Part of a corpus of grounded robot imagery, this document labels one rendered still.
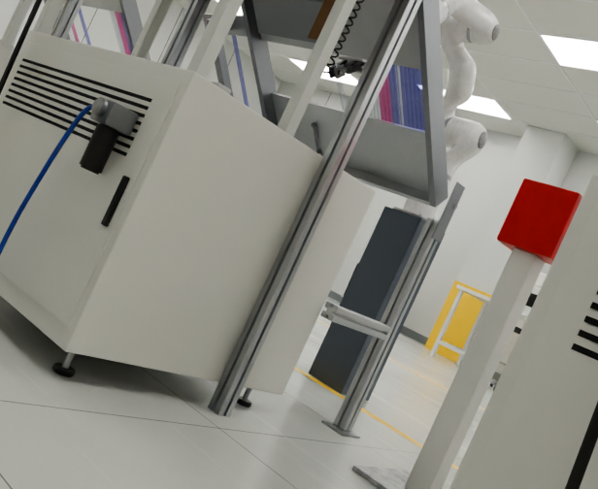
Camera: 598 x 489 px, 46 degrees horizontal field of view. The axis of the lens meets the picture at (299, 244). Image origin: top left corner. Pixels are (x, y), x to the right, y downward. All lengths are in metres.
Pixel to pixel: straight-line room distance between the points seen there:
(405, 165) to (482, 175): 7.73
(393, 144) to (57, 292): 1.08
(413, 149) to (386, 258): 0.69
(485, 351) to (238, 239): 0.62
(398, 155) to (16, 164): 1.03
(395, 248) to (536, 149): 6.53
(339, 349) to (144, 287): 1.37
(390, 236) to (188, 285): 1.32
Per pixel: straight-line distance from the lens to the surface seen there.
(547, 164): 8.93
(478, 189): 9.74
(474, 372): 1.68
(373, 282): 2.63
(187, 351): 1.52
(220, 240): 1.46
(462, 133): 2.70
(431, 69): 1.85
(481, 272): 8.77
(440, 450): 1.69
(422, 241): 1.99
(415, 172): 2.06
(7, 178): 1.71
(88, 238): 1.38
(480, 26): 2.59
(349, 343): 2.63
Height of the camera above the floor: 0.40
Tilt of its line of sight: 1 degrees up
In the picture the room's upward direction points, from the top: 25 degrees clockwise
